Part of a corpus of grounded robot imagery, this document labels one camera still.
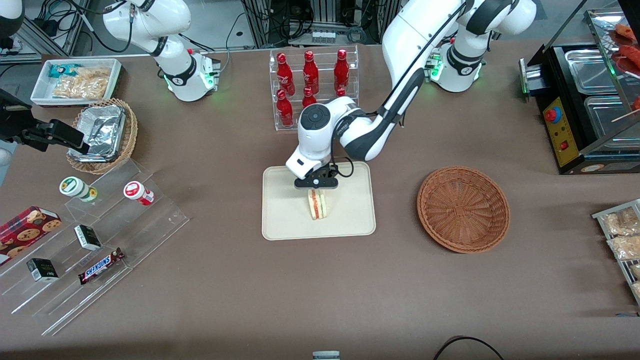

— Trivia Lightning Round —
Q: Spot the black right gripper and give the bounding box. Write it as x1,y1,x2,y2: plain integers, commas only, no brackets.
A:
0,89,91,155

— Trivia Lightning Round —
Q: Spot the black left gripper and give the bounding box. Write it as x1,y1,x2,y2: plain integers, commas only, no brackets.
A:
294,168,340,197

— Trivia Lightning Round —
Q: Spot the triangular sandwich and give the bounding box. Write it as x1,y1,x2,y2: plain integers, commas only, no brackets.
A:
307,189,329,221

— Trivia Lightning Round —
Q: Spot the beige rectangular tray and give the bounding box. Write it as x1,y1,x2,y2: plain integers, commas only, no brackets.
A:
261,161,377,241

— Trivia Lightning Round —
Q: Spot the light oval wicker basket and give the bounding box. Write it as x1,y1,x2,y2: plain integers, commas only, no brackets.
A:
66,98,139,175

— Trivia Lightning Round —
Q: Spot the brown round wicker basket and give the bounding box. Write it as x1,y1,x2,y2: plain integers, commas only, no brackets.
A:
416,165,511,254

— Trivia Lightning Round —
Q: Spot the metal snack tray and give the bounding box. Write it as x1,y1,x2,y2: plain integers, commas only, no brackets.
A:
591,199,640,306

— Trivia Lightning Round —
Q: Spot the aluminium foil container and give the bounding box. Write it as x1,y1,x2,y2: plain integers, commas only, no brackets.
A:
68,104,127,163

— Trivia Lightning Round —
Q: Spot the green lid cup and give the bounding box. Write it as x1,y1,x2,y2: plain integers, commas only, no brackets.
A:
59,176,98,203

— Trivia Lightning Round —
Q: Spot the white plastic bin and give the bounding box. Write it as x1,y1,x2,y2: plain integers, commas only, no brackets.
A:
30,58,123,107

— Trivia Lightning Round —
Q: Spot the clear bag of chips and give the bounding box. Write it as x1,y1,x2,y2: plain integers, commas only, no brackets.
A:
52,67,111,100

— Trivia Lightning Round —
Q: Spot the teal snack packet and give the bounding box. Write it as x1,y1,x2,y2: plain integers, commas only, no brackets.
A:
48,62,82,79

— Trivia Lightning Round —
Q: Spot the red lid cup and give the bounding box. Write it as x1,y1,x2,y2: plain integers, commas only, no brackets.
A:
123,181,155,206

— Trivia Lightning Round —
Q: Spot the small black carton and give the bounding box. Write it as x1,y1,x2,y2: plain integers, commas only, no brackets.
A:
26,258,59,283
74,224,102,252

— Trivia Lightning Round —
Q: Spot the red cookie box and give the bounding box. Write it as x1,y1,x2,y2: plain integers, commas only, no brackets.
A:
0,206,63,266

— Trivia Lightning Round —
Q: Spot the clear acrylic stepped stand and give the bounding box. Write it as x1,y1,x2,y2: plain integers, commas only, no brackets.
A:
0,159,190,337

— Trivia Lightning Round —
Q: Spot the snickers chocolate bar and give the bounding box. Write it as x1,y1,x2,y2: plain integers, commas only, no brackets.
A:
78,247,126,286

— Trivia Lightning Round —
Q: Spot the clear acrylic bottle rack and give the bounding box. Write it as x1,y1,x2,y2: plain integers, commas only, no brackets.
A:
269,44,360,132

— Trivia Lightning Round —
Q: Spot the black food warmer cabinet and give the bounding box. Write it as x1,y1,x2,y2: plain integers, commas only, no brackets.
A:
519,7,640,176

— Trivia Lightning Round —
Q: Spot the steel warmer pan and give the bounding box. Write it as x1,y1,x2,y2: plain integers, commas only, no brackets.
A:
583,95,640,142
565,48,618,95

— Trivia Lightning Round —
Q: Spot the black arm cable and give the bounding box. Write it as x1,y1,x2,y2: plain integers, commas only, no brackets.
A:
327,0,473,179

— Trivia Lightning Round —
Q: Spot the black table cable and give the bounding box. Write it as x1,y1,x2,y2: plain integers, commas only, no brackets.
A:
432,336,506,360

